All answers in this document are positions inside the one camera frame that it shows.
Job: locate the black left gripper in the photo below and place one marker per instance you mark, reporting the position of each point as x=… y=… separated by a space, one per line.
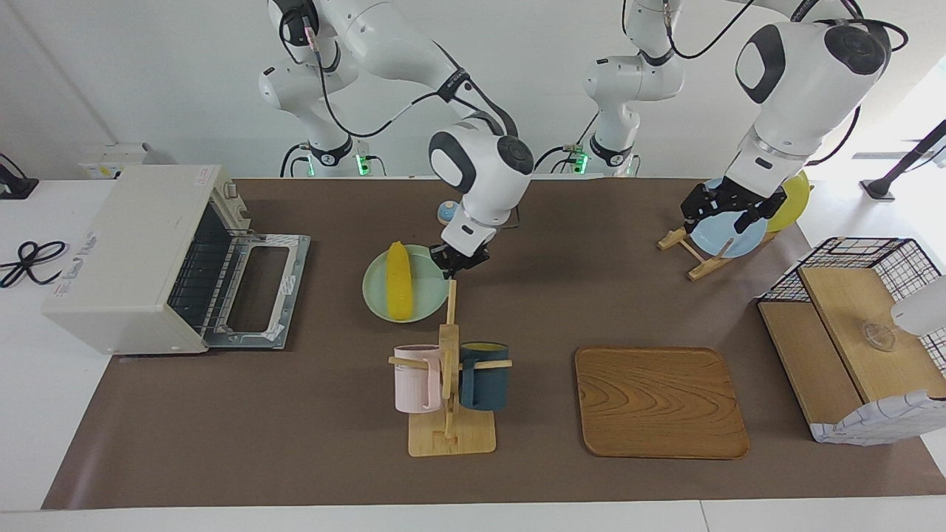
x=732 y=198

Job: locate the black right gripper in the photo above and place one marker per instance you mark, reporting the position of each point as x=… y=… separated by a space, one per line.
x=462 y=258

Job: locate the light green plate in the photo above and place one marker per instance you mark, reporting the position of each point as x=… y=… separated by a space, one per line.
x=429 y=295

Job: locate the yellow corn cob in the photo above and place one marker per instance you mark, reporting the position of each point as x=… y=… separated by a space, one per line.
x=399 y=281

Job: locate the glass oven door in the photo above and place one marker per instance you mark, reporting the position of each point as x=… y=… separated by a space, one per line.
x=292 y=251

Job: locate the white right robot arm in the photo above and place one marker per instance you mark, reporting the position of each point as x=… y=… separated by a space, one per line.
x=480 y=162

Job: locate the cream toaster oven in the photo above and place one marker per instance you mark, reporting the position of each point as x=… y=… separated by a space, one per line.
x=126 y=244

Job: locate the light blue plate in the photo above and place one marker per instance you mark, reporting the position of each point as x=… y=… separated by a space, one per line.
x=720 y=242

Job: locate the wooden plate rack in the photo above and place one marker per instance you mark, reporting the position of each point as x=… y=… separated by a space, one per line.
x=672 y=240

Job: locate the yellow plate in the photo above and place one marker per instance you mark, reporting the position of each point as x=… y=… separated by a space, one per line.
x=794 y=201

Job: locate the dark blue mug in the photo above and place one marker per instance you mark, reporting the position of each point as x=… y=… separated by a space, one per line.
x=488 y=384

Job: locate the pink mug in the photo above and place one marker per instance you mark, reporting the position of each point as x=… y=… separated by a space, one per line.
x=410 y=384

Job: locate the wooden mug rack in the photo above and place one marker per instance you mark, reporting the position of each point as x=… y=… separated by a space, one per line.
x=451 y=440

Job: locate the wooden serving tray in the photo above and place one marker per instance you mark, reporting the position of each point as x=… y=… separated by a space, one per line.
x=658 y=399

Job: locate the brown table mat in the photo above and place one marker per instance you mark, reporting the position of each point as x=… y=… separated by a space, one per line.
x=310 y=414

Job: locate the small clear glass object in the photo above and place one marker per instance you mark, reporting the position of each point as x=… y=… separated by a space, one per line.
x=878 y=336

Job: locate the white rounded blurry object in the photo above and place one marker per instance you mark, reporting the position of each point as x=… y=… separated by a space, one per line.
x=924 y=309

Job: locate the white checked cloth liner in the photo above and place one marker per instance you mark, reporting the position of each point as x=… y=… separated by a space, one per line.
x=879 y=425

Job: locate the black desk clamp base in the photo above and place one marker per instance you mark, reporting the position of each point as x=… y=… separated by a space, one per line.
x=15 y=185

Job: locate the white wall socket box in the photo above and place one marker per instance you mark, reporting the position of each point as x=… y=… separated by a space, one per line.
x=111 y=159

